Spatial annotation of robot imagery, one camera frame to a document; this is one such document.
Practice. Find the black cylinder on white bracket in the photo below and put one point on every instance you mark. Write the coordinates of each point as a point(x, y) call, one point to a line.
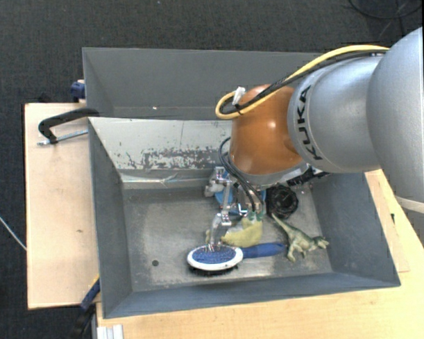
point(282, 201)

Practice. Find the yellow-green soft lump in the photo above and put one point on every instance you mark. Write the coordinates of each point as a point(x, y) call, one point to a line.
point(245, 235)

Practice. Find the pale wood board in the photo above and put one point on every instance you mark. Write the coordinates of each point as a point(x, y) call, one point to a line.
point(60, 212)

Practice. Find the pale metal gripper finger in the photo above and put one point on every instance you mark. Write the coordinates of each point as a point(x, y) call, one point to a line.
point(218, 236)
point(212, 229)

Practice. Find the grey metal bin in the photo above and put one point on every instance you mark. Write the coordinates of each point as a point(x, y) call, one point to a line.
point(172, 229)

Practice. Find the blue round disc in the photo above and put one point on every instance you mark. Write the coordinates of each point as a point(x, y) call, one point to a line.
point(220, 199)

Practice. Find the green toy dinosaur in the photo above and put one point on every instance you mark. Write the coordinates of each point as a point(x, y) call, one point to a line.
point(298, 240)

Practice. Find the blue and white hairbrush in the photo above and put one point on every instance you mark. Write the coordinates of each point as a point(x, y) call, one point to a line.
point(215, 258)

